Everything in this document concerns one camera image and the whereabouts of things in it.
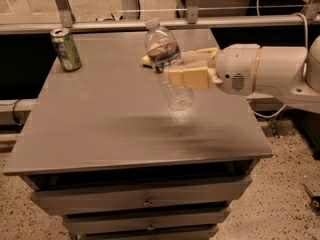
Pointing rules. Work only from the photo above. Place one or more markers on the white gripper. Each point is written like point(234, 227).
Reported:
point(234, 70)

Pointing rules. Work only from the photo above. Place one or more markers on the clear plastic water bottle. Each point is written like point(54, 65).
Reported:
point(163, 52)

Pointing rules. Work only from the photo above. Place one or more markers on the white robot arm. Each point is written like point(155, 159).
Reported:
point(289, 74)

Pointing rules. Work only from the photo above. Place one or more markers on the green soda can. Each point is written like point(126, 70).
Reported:
point(65, 47)

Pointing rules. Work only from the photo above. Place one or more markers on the yellow sponge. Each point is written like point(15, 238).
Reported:
point(145, 61)

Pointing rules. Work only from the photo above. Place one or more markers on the top grey drawer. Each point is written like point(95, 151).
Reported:
point(140, 196)

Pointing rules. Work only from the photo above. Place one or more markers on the grey drawer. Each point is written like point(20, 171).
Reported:
point(147, 221)
point(140, 196)
point(201, 232)

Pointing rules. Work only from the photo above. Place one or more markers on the grey drawer cabinet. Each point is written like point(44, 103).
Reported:
point(108, 124)

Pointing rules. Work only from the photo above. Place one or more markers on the middle grey drawer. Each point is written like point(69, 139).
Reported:
point(147, 221)

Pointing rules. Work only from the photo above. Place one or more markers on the bottom grey drawer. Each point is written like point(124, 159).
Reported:
point(201, 232)

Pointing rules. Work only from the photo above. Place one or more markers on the black caster wheel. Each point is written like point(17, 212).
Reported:
point(314, 199)

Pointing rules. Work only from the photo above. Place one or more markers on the metal guard rail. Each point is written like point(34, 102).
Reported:
point(24, 16)

